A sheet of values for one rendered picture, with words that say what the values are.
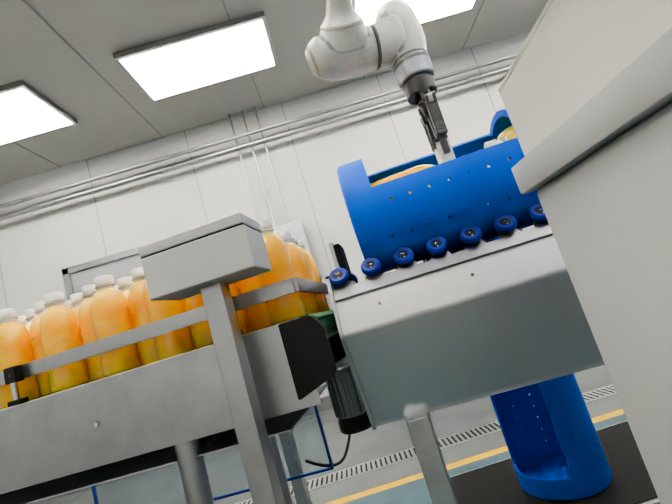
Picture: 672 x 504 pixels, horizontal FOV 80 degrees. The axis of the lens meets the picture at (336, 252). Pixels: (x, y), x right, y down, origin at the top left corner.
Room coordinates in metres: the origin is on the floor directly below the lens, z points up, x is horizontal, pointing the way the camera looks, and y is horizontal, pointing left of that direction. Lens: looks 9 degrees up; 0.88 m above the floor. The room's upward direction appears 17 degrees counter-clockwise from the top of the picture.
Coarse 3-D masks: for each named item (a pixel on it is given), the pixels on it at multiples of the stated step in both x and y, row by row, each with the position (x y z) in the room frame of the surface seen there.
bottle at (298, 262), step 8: (288, 240) 0.98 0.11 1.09; (288, 248) 0.96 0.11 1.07; (296, 248) 0.97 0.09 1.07; (296, 256) 0.96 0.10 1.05; (296, 264) 0.96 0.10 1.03; (304, 264) 0.98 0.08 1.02; (296, 272) 0.96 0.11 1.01; (304, 272) 0.97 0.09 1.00; (304, 296) 0.96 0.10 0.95; (312, 296) 0.97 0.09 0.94; (304, 304) 0.96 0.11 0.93; (312, 304) 0.97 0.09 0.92; (312, 312) 0.96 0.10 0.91
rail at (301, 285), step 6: (294, 282) 0.80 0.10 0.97; (300, 282) 0.83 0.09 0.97; (306, 282) 0.89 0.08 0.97; (312, 282) 0.95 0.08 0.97; (318, 282) 1.03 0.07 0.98; (300, 288) 0.81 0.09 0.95; (306, 288) 0.87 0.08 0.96; (312, 288) 0.93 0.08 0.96; (318, 288) 1.01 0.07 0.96; (324, 288) 1.10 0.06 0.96
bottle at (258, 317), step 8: (248, 280) 0.85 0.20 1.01; (256, 280) 0.85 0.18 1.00; (240, 288) 0.87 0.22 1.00; (248, 288) 0.85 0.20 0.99; (256, 288) 0.85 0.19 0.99; (264, 304) 0.86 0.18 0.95; (248, 312) 0.86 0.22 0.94; (256, 312) 0.85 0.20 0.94; (264, 312) 0.85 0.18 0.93; (248, 320) 0.87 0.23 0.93; (256, 320) 0.85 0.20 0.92; (264, 320) 0.85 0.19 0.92; (256, 328) 0.86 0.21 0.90
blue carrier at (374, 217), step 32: (416, 160) 1.02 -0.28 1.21; (480, 160) 0.81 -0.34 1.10; (512, 160) 0.80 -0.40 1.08; (352, 192) 0.84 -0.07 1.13; (384, 192) 0.83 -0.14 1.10; (416, 192) 0.83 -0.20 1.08; (448, 192) 0.82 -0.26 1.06; (480, 192) 0.82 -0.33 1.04; (512, 192) 0.82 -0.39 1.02; (352, 224) 0.85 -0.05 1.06; (384, 224) 0.85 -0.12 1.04; (416, 224) 0.85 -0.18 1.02; (448, 224) 0.86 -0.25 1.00; (480, 224) 0.87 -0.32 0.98; (384, 256) 0.90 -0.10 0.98; (416, 256) 0.92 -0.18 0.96
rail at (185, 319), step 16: (272, 288) 0.80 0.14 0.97; (288, 288) 0.80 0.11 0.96; (240, 304) 0.81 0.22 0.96; (256, 304) 0.81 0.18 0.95; (160, 320) 0.83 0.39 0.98; (176, 320) 0.82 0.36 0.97; (192, 320) 0.82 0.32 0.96; (112, 336) 0.84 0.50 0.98; (128, 336) 0.84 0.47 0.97; (144, 336) 0.83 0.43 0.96; (64, 352) 0.85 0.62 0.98; (80, 352) 0.85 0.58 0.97; (96, 352) 0.84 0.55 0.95; (32, 368) 0.86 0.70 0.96; (48, 368) 0.86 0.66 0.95; (0, 384) 0.87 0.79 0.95
